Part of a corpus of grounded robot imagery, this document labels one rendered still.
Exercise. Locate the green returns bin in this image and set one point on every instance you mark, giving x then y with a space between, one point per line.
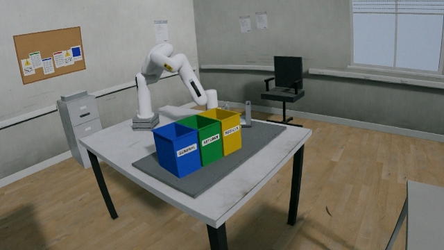
209 137

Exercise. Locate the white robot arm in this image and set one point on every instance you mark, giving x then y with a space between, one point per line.
160 61

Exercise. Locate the yellow recycle bin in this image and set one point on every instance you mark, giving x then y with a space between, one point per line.
230 128

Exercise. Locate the blue storage bin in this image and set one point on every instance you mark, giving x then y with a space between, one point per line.
177 148

